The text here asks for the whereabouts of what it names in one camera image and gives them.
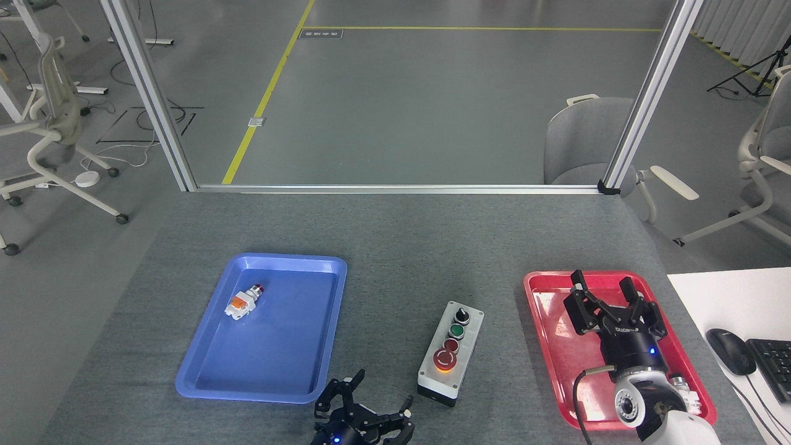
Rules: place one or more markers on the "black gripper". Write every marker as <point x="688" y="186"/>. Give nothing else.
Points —
<point x="343" y="437"/>
<point x="631" y="352"/>

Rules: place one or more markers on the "grey control box with buttons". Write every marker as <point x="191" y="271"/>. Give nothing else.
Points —
<point x="450" y="355"/>

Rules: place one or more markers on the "small orange white push button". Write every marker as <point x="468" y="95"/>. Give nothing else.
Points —
<point x="242" y="303"/>

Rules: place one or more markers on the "red plastic tray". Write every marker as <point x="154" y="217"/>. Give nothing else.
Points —
<point x="556" y="358"/>

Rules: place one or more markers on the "blue plastic tray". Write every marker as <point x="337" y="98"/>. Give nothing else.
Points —
<point x="278" y="340"/>

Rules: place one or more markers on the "white desk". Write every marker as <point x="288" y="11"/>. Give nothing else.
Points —
<point x="729" y="296"/>

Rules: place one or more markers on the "black computer mouse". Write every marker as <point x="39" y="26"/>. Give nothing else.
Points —
<point x="732" y="351"/>

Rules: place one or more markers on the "black keyboard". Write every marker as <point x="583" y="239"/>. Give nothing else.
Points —
<point x="772" y="368"/>

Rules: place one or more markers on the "grey fabric chair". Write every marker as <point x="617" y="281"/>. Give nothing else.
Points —
<point x="581" y="142"/>

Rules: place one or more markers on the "white grey office chair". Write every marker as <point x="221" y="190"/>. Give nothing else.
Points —
<point x="766" y="154"/>

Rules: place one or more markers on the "black tripod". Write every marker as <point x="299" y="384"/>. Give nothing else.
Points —
<point x="757" y="71"/>

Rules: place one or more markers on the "silver floor outlet plate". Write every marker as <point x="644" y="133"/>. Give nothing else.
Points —
<point x="256" y="122"/>

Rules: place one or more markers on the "white round floor device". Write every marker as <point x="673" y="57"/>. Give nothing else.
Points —
<point x="87" y="179"/>

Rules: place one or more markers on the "dark floor label sign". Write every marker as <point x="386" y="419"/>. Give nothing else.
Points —
<point x="321" y="34"/>

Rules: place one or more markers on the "white table foot bar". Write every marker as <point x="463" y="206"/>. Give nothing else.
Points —
<point x="145" y="41"/>
<point x="86" y="90"/>

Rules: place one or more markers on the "white mesh office chair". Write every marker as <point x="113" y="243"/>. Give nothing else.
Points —
<point x="55" y="111"/>

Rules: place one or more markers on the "silver aluminium frame post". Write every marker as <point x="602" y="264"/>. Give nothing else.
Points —
<point x="148" y="93"/>
<point x="655" y="93"/>

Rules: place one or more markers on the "silver aluminium frame rail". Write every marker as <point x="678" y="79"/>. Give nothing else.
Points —
<point x="395" y="188"/>

